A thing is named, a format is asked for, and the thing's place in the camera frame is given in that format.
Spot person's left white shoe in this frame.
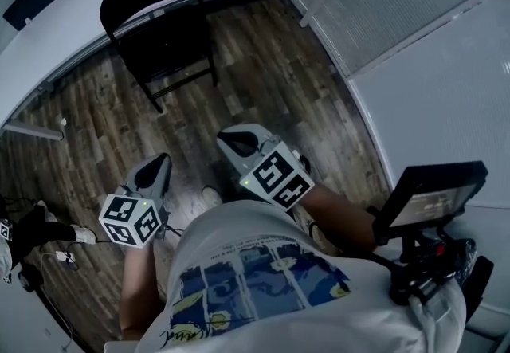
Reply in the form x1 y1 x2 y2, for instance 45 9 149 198
201 186 223 210

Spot black monitor mount rig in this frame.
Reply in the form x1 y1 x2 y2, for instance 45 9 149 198
374 219 479 307

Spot person's left forearm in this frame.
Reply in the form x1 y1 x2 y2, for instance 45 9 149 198
119 241 168 340

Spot black body-worn monitor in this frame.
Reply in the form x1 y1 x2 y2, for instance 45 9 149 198
372 159 489 247

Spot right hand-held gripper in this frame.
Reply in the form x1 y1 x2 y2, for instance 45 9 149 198
216 124 316 212

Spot thin black floor cable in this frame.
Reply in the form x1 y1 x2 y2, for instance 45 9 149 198
39 238 109 271

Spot person's right forearm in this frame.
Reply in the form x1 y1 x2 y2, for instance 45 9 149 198
294 183 379 253

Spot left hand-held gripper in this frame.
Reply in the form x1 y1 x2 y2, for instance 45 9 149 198
98 152 172 249

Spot person's white printed t-shirt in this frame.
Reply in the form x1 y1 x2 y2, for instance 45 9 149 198
103 199 467 353

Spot black folding chair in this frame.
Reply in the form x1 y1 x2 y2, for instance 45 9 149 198
99 0 219 114

